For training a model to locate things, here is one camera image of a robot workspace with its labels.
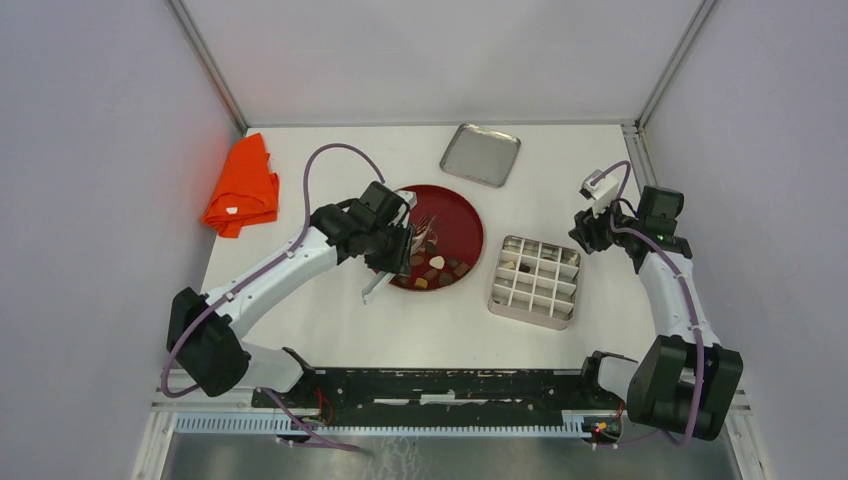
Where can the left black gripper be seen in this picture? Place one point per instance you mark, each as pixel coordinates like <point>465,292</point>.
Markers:
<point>400,261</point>

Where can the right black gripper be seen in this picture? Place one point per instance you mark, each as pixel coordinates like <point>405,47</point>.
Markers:
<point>585,224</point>

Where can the silver serving tongs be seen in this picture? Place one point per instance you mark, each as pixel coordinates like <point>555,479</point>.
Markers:
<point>381,279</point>

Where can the red round plate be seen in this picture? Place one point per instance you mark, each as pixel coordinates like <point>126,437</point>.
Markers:
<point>458,236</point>

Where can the pink tin box with dividers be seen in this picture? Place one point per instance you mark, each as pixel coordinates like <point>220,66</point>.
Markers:
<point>545,297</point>

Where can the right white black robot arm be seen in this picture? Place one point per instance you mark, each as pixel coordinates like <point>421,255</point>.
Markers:
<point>687,380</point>

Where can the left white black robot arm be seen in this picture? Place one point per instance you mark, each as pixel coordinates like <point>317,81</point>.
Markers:
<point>207,330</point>

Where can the white heart chocolate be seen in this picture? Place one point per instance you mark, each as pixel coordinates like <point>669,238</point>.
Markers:
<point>437,262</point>

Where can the dark round chocolate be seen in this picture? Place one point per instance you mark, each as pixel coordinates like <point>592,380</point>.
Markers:
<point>445,279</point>

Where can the brown chocolate piece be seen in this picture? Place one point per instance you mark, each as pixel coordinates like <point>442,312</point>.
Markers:
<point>461,270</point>

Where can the silver tin lid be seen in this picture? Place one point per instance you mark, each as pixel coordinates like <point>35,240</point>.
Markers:
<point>481,155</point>

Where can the orange folded cloth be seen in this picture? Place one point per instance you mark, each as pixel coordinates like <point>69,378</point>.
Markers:
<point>247,190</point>

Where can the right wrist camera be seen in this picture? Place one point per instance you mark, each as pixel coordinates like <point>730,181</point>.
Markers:
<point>600,190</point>

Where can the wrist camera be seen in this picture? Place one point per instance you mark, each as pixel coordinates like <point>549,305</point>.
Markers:
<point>408,196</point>
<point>600,190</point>

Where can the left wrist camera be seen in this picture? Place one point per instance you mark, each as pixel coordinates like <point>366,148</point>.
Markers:
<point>408,196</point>

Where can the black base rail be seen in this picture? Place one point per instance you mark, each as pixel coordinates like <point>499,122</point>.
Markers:
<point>382,397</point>

